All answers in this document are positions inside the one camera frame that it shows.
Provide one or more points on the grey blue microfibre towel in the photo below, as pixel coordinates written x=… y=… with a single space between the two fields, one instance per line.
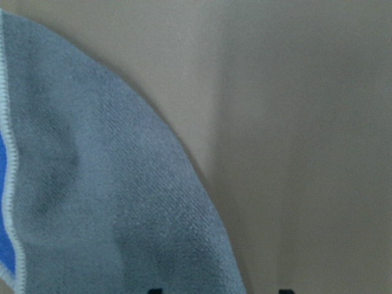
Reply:
x=99 y=195

